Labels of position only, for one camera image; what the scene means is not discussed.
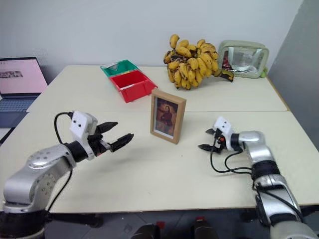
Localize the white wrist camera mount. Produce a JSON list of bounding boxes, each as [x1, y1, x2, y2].
[[69, 111, 99, 160], [213, 116, 235, 150]]

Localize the green plastic bin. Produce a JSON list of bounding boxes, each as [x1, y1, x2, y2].
[[100, 59, 141, 79]]

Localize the open grey laptop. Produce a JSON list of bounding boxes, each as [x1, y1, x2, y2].
[[0, 57, 48, 129]]

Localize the clear packet in bin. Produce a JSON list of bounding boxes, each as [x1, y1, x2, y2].
[[103, 62, 121, 72]]

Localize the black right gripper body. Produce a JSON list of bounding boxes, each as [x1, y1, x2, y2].
[[211, 128, 227, 154]]

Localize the wooden picture frame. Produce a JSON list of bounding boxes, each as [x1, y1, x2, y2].
[[150, 89, 187, 145]]

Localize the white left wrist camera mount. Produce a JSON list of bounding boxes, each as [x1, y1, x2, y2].
[[69, 111, 99, 160]]

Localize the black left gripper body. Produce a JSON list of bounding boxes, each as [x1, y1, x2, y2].
[[87, 123, 112, 157]]

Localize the dark rounded shape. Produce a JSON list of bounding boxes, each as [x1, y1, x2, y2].
[[190, 217, 220, 239], [130, 222, 161, 239]]

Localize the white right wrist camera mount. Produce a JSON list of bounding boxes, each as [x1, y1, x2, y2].
[[213, 116, 235, 150]]

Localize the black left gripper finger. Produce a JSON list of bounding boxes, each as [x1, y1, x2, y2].
[[98, 121, 119, 134], [109, 133, 135, 153]]

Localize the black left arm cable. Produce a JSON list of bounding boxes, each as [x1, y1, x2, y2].
[[46, 112, 74, 212]]

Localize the red plastic bin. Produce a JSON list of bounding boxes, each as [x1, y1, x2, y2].
[[109, 69, 159, 104]]

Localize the bunch of yellow bananas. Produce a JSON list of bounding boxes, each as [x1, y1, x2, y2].
[[163, 34, 223, 91]]

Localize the black table frame bar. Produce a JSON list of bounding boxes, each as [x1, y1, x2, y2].
[[44, 212, 104, 229]]

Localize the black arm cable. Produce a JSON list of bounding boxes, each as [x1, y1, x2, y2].
[[46, 112, 74, 212], [209, 145, 303, 221]]

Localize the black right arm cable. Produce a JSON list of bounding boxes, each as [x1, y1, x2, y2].
[[209, 145, 303, 221]]

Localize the blackened single banana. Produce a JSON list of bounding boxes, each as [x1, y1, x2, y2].
[[219, 69, 235, 82]]

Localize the beige clear toiletry bag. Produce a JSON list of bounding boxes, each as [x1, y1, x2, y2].
[[217, 39, 270, 79]]

